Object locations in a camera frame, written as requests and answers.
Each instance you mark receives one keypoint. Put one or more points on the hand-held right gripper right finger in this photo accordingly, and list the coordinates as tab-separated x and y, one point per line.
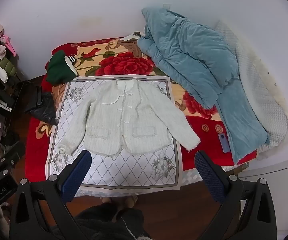
209	175

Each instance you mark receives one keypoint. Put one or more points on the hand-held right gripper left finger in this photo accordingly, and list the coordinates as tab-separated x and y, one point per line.
76	172

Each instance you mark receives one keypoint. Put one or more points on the white knit jacket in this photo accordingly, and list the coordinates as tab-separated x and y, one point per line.
126	120

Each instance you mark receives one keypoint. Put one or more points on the pink clothes hanger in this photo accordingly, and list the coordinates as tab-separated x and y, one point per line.
10	46

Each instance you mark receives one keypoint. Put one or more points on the blue phone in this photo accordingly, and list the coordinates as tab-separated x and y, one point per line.
224	142

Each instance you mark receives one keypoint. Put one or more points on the person's left foot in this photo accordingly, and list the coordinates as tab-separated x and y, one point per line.
106	200

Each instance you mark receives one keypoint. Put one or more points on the person's foot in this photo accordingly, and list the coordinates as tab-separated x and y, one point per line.
131	201
106	200

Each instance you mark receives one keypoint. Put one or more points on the white diamond-patterned cloth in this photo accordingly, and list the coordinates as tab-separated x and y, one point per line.
124	170

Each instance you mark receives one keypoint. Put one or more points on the person's dark clothing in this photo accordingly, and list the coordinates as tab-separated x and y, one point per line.
108	222

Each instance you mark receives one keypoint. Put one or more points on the person's right foot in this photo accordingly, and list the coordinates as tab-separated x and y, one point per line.
131	201

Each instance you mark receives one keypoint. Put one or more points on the white cabinet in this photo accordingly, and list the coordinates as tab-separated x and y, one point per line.
276	170

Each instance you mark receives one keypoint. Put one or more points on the black jacket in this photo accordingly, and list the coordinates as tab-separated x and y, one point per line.
42	107

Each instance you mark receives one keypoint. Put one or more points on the white quilted mattress cover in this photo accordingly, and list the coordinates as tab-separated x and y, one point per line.
261	90

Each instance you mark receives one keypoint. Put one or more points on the dark green garment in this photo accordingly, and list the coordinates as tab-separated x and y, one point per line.
58	68

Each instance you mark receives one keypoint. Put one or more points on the red floral blanket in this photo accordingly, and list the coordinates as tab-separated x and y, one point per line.
124	63

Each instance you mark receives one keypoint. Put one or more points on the blue quilt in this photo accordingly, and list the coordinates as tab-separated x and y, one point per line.
191	55

